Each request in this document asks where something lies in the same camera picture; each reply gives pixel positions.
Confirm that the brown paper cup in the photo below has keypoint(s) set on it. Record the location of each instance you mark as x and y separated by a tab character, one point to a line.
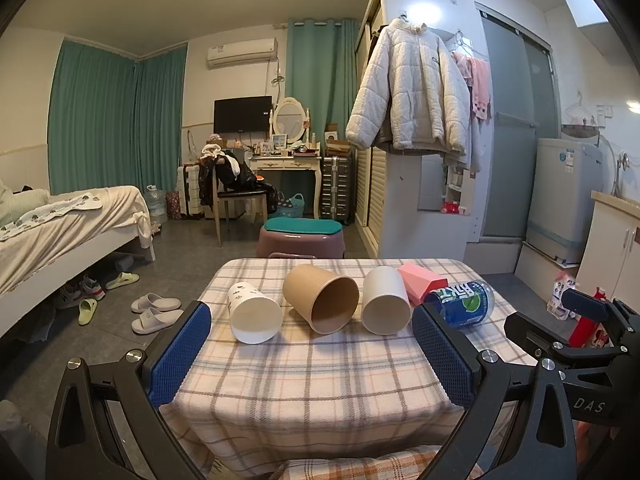
305	292

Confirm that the pink stool with teal top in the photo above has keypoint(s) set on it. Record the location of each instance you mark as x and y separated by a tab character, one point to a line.
300	240

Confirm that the white carton pack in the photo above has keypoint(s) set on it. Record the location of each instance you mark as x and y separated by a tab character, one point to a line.
561	297

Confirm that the wooden chair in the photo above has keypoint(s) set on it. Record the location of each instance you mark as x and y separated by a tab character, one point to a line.
240	197

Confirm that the basin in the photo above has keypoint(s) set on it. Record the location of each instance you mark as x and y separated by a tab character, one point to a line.
579	130

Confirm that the photo frame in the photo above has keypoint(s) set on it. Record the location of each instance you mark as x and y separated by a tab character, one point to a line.
278	143

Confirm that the patterned gift bag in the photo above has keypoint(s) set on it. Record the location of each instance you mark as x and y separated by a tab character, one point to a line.
173	206

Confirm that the blue labelled bottle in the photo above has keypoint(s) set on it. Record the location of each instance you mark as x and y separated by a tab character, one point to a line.
465	305

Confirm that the pink box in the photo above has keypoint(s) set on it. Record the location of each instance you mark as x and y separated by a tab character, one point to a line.
420	282

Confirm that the plaid tablecloth table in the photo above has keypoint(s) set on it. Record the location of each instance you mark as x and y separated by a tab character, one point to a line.
310	385

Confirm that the frosted glass door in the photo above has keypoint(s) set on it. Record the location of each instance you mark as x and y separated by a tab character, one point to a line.
515	160

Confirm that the plain white cup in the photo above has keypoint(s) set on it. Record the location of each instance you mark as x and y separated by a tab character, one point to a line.
382	295

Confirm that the white washing machine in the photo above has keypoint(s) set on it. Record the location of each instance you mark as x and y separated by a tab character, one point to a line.
560	195

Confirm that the oval vanity mirror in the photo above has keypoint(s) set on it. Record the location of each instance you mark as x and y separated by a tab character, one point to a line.
289	119

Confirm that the white cup with leaf print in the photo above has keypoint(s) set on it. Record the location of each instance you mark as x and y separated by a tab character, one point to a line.
252	310

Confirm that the patterned blanket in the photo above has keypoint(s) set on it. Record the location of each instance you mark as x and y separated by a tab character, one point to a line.
45	212

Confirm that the black television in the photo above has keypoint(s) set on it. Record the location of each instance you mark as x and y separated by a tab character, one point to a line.
242	114

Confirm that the white striped suitcase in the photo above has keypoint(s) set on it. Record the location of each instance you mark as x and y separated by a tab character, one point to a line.
190	192

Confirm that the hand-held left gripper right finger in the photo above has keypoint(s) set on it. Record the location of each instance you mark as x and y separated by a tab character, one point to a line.
444	360

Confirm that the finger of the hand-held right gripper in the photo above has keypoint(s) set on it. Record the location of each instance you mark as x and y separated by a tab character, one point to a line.
590	302
545	342

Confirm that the silver suitcase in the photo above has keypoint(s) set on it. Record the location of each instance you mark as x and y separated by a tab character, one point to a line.
336	187

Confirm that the clear water jug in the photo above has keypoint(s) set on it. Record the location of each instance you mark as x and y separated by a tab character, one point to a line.
156	205

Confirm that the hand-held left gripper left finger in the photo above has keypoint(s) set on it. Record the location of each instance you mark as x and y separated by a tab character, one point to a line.
181	355

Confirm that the cardboard box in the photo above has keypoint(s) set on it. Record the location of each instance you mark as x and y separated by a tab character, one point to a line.
337	144

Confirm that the white puffer jacket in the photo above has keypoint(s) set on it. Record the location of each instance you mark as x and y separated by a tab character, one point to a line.
405	90

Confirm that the white air conditioner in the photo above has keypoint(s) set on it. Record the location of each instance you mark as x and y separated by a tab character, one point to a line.
242	51

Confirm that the green slipper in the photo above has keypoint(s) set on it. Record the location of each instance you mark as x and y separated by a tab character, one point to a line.
121	280
87	311

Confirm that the white slipper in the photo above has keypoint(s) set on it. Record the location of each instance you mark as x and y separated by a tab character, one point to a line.
155	321
157	303

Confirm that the green curtain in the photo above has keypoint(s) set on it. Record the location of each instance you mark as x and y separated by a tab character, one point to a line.
107	120
320	70

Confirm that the grey sneaker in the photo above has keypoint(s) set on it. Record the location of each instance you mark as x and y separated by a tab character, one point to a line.
67	297
92	287

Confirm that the pile of clothes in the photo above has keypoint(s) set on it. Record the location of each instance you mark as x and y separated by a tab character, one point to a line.
230	170

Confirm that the white wardrobe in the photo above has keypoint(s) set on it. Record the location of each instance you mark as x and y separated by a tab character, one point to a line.
400	200

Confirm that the bed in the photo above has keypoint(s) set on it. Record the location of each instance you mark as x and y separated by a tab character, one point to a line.
55	250

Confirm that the red cartoon package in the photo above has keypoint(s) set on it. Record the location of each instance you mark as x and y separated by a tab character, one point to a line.
590	330

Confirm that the white dressing table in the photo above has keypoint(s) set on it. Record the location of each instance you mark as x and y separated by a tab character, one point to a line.
287	165

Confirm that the white cabinet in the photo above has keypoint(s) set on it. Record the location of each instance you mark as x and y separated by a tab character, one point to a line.
612	245

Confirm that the teal plastic basket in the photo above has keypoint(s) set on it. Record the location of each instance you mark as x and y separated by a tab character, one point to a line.
292	205

